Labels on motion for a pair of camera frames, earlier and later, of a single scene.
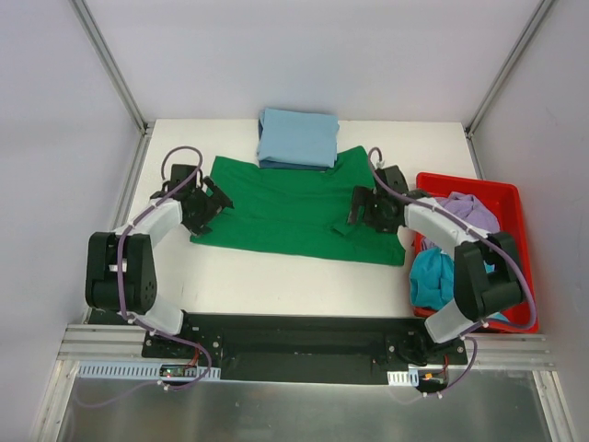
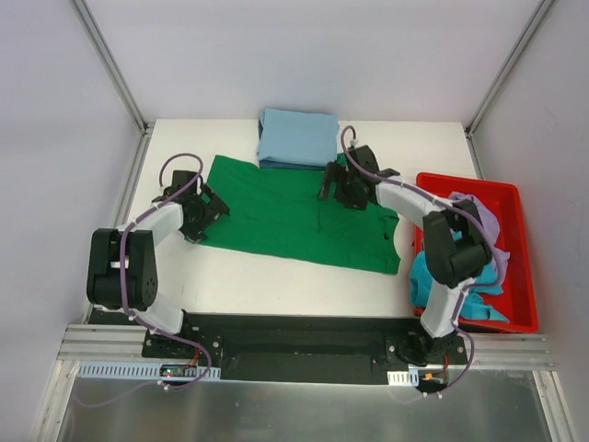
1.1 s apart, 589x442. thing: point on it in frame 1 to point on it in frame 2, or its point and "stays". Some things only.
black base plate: [304, 347] stays
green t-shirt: [292, 213] stays
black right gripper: [360, 208] to [340, 185]
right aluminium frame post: [533, 25] stays
